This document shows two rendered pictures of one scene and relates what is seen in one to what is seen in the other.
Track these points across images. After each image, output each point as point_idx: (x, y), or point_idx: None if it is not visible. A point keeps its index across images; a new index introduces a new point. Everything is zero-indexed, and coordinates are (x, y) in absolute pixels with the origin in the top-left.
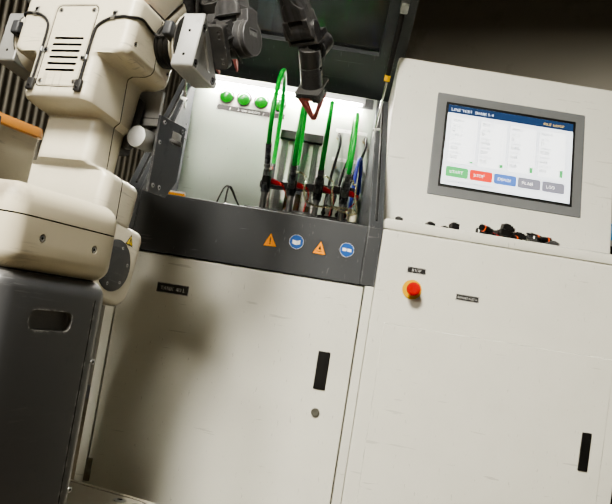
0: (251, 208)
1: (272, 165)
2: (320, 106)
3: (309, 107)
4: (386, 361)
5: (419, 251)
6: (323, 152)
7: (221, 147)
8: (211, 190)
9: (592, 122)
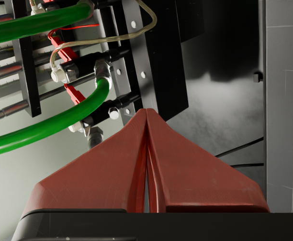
0: None
1: (2, 115)
2: (206, 150)
3: (143, 195)
4: None
5: None
6: (70, 18)
7: None
8: (58, 160)
9: None
